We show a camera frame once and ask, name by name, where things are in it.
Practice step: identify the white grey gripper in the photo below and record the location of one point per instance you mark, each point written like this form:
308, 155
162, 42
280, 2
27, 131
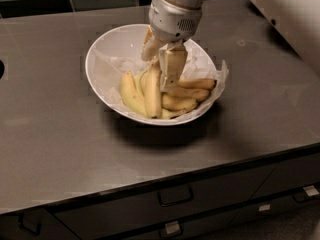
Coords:
172, 21

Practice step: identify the large front yellow banana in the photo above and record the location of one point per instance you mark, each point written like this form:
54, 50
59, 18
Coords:
152, 90

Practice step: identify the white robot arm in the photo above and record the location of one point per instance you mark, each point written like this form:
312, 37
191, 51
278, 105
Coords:
297, 21

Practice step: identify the top right yellow banana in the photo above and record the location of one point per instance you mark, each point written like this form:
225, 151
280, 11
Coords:
200, 83

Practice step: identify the large white bowl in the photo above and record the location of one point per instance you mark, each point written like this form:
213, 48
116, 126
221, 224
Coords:
122, 37

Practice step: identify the left yellow banana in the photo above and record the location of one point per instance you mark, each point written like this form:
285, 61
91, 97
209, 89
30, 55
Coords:
130, 96

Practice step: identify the lower right yellow banana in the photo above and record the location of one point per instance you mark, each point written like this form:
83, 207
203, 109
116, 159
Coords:
178, 103

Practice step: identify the middle right yellow banana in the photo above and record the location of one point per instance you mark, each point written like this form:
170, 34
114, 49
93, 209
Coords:
196, 93

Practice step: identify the bottom small yellow banana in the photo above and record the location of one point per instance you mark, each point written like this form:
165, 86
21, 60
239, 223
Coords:
173, 112

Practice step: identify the dark upper drawer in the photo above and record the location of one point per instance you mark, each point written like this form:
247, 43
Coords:
125, 216

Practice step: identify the dark drawer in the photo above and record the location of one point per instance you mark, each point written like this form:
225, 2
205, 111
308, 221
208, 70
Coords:
290, 217
125, 216
291, 174

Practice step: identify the right dark drawer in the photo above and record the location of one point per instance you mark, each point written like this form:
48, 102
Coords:
291, 174

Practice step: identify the dark lower drawer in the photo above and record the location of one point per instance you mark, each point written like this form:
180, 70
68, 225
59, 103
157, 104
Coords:
290, 217

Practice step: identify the left dark cabinet door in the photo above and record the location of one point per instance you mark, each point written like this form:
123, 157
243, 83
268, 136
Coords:
51, 229

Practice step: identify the black upper drawer handle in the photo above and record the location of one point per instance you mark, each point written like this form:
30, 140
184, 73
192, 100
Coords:
175, 195

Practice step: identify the left black handle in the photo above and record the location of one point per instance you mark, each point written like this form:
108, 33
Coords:
30, 227

